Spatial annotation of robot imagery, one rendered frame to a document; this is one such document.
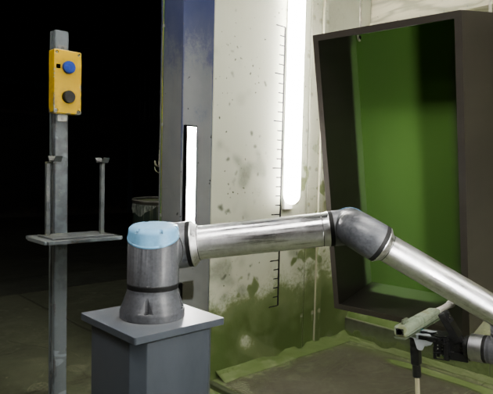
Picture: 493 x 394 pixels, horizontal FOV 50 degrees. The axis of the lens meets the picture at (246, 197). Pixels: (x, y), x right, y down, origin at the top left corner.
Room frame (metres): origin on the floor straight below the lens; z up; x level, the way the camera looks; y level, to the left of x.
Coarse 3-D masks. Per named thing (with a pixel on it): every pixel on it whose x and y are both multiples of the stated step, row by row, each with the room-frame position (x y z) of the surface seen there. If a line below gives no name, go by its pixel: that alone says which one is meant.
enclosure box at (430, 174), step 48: (336, 48) 2.35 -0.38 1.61; (384, 48) 2.39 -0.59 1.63; (432, 48) 2.25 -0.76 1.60; (480, 48) 1.98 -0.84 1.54; (336, 96) 2.37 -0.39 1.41; (384, 96) 2.43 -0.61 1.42; (432, 96) 2.29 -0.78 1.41; (480, 96) 2.00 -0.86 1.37; (336, 144) 2.38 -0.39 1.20; (384, 144) 2.47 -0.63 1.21; (432, 144) 2.33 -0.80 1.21; (480, 144) 2.02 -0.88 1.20; (336, 192) 2.39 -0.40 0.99; (384, 192) 2.52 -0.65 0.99; (432, 192) 2.37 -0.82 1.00; (480, 192) 2.04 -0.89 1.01; (432, 240) 2.41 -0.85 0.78; (480, 240) 2.06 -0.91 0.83; (336, 288) 2.37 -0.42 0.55; (384, 288) 2.55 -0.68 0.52
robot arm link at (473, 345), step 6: (474, 336) 1.75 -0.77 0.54; (480, 336) 1.74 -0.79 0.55; (468, 342) 1.74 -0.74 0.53; (474, 342) 1.73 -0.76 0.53; (480, 342) 1.72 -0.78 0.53; (468, 348) 1.73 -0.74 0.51; (474, 348) 1.72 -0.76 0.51; (468, 354) 1.73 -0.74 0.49; (474, 354) 1.72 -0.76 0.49; (474, 360) 1.74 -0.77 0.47; (480, 360) 1.72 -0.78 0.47
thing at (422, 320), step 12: (420, 312) 1.98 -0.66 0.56; (432, 312) 1.97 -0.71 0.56; (396, 324) 1.83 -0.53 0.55; (408, 324) 1.82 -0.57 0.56; (420, 324) 1.88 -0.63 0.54; (432, 324) 1.98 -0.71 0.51; (396, 336) 1.82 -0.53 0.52; (408, 336) 1.81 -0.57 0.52; (420, 360) 1.88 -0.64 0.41; (420, 372) 1.88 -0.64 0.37
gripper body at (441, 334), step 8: (440, 336) 1.81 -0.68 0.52; (448, 336) 1.80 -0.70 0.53; (440, 344) 1.81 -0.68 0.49; (448, 344) 1.79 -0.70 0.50; (464, 344) 1.75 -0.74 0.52; (440, 352) 1.81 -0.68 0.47; (448, 352) 1.79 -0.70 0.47; (456, 352) 1.79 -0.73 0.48; (464, 352) 1.75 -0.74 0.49; (448, 360) 1.79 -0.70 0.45; (456, 360) 1.78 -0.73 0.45; (464, 360) 1.77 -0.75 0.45
